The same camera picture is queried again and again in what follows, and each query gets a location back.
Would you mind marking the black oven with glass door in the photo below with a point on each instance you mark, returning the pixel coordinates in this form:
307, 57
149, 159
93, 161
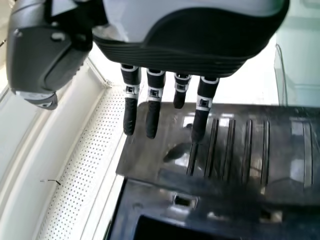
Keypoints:
220, 172

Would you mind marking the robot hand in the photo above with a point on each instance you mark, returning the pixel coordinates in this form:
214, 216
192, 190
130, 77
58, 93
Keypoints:
180, 32

